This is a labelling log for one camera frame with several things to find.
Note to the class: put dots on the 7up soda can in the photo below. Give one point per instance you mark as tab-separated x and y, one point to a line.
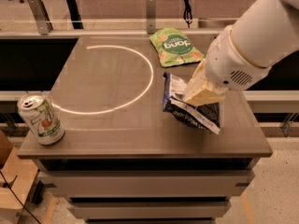
38	113

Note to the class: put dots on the metal bracket post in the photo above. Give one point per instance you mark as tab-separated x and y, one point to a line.
41	16
151	16

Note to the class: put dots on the grey drawer cabinet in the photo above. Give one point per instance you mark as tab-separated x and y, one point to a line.
146	190

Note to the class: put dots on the middle metal bracket post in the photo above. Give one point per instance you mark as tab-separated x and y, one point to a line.
151	16

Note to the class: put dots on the wooden box at left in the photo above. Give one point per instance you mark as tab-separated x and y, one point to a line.
15	183

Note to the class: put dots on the left metal bracket post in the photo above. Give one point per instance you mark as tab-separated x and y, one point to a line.
41	16

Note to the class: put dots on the green snack bag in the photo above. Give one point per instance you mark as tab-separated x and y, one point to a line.
175	48

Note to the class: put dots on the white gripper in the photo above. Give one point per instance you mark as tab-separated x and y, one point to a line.
232	61

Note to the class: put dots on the blue chip bag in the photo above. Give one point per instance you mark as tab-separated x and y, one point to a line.
205	117

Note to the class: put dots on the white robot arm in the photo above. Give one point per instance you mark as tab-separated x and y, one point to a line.
244	52

